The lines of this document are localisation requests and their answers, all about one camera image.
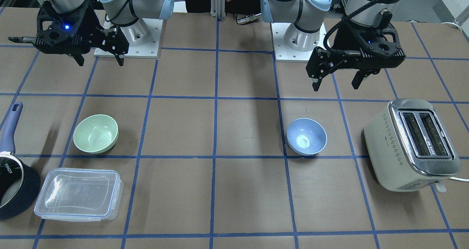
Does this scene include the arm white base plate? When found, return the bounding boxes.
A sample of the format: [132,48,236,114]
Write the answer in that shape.
[271,23,326,63]
[94,18,163,59]

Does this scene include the green bowl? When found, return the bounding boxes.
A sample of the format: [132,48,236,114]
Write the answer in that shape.
[73,114,119,154]

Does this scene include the blue bowl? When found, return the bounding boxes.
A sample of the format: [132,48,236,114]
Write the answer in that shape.
[286,118,328,156]

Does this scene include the aluminium frame post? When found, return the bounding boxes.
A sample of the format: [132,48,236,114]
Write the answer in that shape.
[210,0,226,21]

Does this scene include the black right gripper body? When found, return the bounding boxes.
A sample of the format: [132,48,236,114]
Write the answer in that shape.
[8,0,110,57]

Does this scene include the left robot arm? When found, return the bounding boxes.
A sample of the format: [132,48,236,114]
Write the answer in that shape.
[260,0,406,91]

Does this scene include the dark blue saucepan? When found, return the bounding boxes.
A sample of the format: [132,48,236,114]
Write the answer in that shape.
[0,102,41,220]

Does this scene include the cream toaster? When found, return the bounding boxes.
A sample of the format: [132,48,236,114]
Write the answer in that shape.
[363,99,462,193]

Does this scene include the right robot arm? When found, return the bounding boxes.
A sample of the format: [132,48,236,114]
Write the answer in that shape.
[8,0,175,66]

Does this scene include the clear plastic food container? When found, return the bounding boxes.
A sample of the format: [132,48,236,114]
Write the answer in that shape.
[34,167,124,222]

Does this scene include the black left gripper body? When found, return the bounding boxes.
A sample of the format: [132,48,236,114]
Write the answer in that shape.
[306,21,406,78]

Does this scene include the black braided cable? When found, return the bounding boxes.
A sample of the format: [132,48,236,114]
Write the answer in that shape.
[323,0,412,54]

